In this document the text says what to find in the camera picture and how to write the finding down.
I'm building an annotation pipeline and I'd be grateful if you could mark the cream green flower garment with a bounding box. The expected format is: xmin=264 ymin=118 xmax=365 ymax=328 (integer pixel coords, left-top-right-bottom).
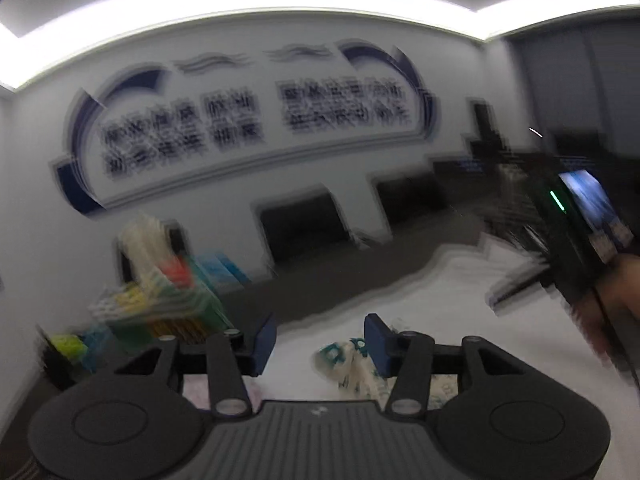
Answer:
xmin=313 ymin=331 xmax=459 ymax=413

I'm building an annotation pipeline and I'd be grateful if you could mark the person's right hand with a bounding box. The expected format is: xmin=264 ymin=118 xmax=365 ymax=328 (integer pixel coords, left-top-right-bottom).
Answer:
xmin=573 ymin=255 xmax=639 ymax=362

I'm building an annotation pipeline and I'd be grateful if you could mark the pink folded ruffled garment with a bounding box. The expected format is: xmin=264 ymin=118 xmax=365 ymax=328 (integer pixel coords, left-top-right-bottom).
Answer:
xmin=182 ymin=374 xmax=264 ymax=412

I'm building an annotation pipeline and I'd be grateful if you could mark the green storage bag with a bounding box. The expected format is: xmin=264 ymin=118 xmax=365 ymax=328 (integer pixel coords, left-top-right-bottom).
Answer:
xmin=89 ymin=255 xmax=250 ymax=347

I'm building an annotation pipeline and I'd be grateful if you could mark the white towel table cover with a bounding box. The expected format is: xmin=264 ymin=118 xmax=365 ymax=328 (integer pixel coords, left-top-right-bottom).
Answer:
xmin=245 ymin=240 xmax=639 ymax=479

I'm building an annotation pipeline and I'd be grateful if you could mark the cream cloth in bag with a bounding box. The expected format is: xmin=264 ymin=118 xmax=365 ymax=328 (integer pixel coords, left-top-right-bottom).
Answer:
xmin=116 ymin=214 xmax=175 ymax=284

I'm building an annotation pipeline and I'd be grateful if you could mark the black office chair left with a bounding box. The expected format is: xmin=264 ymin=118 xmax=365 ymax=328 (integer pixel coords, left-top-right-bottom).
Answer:
xmin=256 ymin=188 xmax=355 ymax=271

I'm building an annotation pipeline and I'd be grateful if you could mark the black office chair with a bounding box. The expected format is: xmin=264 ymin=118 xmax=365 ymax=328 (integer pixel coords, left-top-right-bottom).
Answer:
xmin=256 ymin=188 xmax=355 ymax=271
xmin=371 ymin=171 xmax=450 ymax=234

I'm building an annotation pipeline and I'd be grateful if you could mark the yellow green object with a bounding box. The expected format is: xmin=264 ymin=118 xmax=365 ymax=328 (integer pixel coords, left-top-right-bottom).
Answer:
xmin=50 ymin=334 xmax=89 ymax=365

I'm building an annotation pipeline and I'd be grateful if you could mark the black office chair right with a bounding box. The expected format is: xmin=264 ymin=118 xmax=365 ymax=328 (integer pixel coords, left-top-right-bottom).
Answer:
xmin=371 ymin=171 xmax=450 ymax=234

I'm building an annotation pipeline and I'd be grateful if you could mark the blue wall sign lettering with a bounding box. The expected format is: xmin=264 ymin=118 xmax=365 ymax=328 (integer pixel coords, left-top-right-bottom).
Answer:
xmin=52 ymin=39 xmax=439 ymax=216

